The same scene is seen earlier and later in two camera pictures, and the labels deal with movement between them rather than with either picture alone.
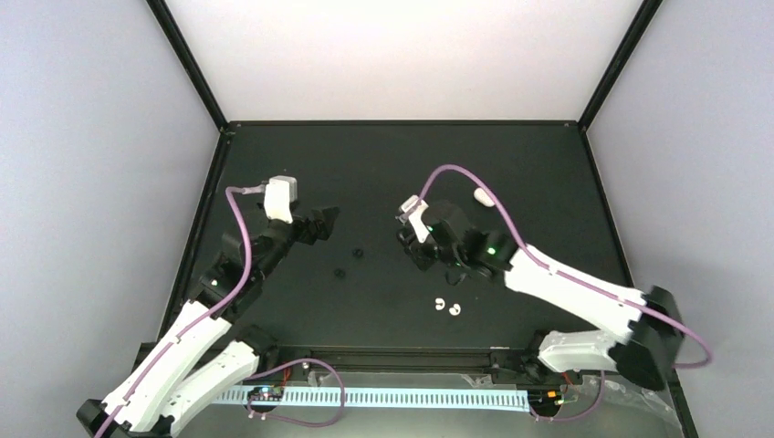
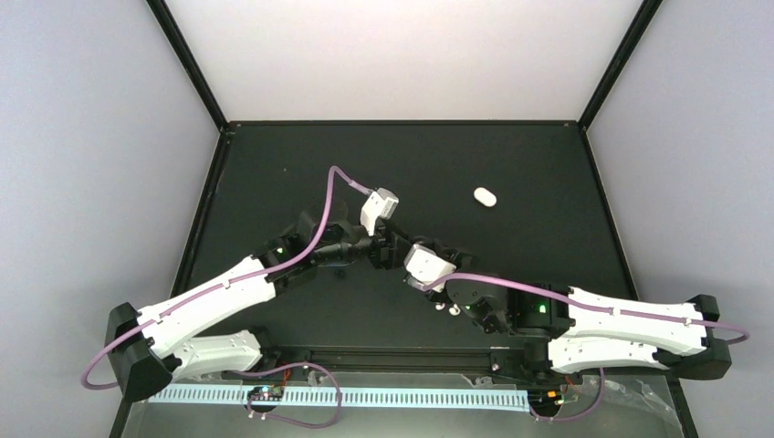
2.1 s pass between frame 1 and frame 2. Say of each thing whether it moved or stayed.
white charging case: stayed
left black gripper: moved
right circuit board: stayed
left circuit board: stayed
